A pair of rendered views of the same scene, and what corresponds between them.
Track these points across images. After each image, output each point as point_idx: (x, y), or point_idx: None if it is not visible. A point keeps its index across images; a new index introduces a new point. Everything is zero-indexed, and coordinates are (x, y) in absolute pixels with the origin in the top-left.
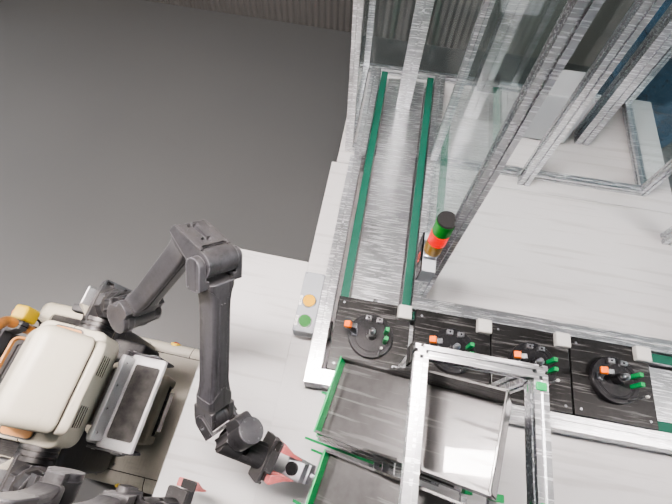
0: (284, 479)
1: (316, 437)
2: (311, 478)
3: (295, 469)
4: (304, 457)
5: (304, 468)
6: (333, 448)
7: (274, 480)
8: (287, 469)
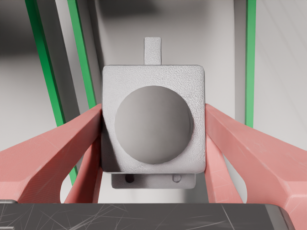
0: (228, 122)
1: (105, 194)
2: (160, 59)
3: (145, 92)
4: (151, 201)
5: (125, 65)
6: (44, 57)
7: (291, 156)
8: (168, 142)
